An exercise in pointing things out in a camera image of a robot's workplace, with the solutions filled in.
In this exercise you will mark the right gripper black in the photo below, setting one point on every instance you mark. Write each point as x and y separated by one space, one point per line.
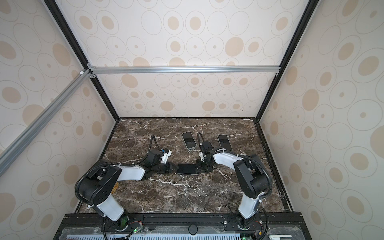
202 163

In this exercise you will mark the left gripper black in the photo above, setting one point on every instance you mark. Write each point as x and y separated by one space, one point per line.
169 166

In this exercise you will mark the black phone case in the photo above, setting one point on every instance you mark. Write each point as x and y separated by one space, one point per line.
187 174

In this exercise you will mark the light blue case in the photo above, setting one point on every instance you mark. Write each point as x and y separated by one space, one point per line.
224 142
189 140

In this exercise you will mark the black phone blue edge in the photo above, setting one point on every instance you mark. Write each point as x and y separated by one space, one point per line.
189 139

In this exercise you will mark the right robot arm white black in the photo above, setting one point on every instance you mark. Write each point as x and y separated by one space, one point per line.
254 180

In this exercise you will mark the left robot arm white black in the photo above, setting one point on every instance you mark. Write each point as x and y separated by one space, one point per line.
95 187

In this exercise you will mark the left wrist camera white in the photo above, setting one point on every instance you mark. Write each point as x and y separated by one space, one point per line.
166 153

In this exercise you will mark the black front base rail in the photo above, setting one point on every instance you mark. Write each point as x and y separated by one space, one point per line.
185 226

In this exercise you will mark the silver aluminium rail rear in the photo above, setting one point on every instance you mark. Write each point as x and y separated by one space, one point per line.
185 69

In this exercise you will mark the silver aluminium rail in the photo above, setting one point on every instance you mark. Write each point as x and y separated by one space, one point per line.
185 69
14 150

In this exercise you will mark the silver aluminium rail left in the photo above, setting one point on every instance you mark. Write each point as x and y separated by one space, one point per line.
14 150

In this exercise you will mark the black frame post right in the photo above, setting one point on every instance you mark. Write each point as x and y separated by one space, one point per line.
302 25

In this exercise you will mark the black frame post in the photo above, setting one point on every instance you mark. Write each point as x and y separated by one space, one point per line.
79 53
302 25

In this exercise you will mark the black frame post left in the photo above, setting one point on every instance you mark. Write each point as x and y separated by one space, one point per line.
79 53

